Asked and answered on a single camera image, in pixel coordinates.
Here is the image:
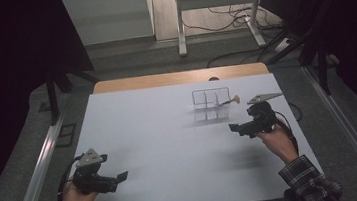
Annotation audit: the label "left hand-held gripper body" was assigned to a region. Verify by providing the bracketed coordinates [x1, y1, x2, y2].
[69, 145, 121, 198]

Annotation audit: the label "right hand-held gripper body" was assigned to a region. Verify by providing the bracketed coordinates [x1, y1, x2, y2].
[235, 91, 288, 139]

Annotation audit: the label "makeup brush with blue handle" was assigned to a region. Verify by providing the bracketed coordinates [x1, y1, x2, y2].
[216, 93, 242, 107]

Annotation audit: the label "clear acrylic organizer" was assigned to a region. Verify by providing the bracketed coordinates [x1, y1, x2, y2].
[191, 86, 235, 124]

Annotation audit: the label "person's right hand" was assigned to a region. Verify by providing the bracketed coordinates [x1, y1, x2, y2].
[255, 121, 301, 168]

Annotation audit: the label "black floor plate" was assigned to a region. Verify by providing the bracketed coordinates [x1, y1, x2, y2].
[52, 122, 80, 149]

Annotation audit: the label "white power strip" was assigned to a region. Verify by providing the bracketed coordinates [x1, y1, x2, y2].
[274, 36, 297, 54]

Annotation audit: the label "black metal stand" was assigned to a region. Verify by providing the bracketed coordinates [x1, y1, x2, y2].
[44, 63, 104, 127]
[260, 13, 345, 103]

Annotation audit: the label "white cabinet panel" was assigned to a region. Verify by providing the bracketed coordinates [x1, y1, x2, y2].
[61, 0, 158, 49]

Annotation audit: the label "left hand-held gripper black cable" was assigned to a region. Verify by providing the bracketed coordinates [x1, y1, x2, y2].
[51, 153, 90, 201]

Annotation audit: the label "hand-held gripper black cable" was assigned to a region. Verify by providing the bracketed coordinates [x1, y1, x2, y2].
[271, 107, 301, 159]
[51, 153, 90, 201]

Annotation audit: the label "right hand-held gripper black cable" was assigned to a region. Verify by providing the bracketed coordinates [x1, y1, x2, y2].
[271, 107, 301, 159]

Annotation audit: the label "black cable beside table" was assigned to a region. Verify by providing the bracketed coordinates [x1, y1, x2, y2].
[287, 100, 304, 124]

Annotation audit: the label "aluminium floor rail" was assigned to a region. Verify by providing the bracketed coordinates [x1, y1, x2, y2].
[301, 60, 357, 201]
[0, 111, 78, 201]

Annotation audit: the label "long black floor cable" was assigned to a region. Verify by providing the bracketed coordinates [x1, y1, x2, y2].
[205, 45, 275, 69]

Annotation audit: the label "tangled black floor cables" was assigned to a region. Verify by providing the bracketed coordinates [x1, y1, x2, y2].
[178, 0, 285, 38]

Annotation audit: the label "white metal desk frame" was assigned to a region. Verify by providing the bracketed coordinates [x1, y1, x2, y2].
[173, 0, 273, 58]

